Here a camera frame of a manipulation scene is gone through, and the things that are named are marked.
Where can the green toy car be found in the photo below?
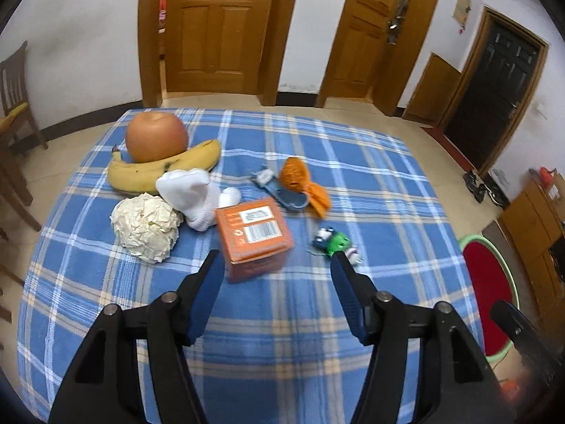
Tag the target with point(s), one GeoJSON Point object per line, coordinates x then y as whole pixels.
{"type": "Point", "coordinates": [333, 240]}

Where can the wooden door with panels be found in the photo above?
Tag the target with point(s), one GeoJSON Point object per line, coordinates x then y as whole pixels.
{"type": "Point", "coordinates": [212, 26]}
{"type": "Point", "coordinates": [362, 35]}

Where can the brown floor mat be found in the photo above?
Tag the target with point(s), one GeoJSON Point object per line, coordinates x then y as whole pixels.
{"type": "Point", "coordinates": [492, 234]}

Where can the grey shoe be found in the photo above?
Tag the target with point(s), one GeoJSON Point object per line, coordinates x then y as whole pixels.
{"type": "Point", "coordinates": [494, 193]}

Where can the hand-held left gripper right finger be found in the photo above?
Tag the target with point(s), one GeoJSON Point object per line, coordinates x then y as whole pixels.
{"type": "Point", "coordinates": [348, 300]}

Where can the black entrance door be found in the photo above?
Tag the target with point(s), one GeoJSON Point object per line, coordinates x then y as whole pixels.
{"type": "Point", "coordinates": [490, 92]}

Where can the dark shoe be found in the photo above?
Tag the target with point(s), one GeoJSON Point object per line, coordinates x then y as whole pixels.
{"type": "Point", "coordinates": [473, 185]}

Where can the wooden cabinet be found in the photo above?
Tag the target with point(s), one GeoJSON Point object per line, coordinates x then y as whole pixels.
{"type": "Point", "coordinates": [538, 251]}

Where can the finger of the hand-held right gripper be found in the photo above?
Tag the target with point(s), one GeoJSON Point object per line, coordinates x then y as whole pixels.
{"type": "Point", "coordinates": [512, 324]}

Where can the white foam fruit net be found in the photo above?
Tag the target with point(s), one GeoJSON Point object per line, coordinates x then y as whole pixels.
{"type": "Point", "coordinates": [190, 194]}

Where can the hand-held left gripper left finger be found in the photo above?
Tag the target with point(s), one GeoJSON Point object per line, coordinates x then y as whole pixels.
{"type": "Point", "coordinates": [205, 300]}

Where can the cream paper ball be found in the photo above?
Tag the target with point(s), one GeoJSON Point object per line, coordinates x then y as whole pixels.
{"type": "Point", "coordinates": [145, 225]}

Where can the blue-grey wrapper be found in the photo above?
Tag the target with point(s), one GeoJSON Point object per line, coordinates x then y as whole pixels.
{"type": "Point", "coordinates": [282, 194]}

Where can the beige wall panel box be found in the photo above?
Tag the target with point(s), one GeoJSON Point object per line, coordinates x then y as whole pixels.
{"type": "Point", "coordinates": [462, 6]}

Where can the hanging clothes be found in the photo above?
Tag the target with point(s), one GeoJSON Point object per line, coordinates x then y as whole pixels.
{"type": "Point", "coordinates": [399, 17]}

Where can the red apple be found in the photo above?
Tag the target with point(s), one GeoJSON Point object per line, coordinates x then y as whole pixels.
{"type": "Point", "coordinates": [155, 137]}

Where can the wooden chair with yellow cushion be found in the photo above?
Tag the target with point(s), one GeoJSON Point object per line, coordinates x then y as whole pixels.
{"type": "Point", "coordinates": [15, 92]}

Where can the low wooden wall cupboard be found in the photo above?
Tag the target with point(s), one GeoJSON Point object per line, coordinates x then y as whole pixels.
{"type": "Point", "coordinates": [430, 88]}

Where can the red bag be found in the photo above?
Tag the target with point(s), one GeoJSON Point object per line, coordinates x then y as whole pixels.
{"type": "Point", "coordinates": [546, 176]}

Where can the orange cardboard box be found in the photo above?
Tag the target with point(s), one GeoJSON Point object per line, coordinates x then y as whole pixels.
{"type": "Point", "coordinates": [256, 238]}

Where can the blue plaid tablecloth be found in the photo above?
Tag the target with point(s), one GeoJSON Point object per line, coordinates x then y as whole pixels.
{"type": "Point", "coordinates": [273, 362]}

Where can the white light switch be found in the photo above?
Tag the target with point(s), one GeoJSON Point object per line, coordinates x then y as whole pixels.
{"type": "Point", "coordinates": [541, 111]}

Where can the red doormat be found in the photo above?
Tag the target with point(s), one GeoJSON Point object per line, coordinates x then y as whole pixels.
{"type": "Point", "coordinates": [446, 148]}

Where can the red round stool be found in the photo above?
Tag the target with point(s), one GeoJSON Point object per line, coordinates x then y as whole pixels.
{"type": "Point", "coordinates": [485, 282]}

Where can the yellow banana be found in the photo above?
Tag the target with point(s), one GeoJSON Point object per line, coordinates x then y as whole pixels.
{"type": "Point", "coordinates": [132, 179]}

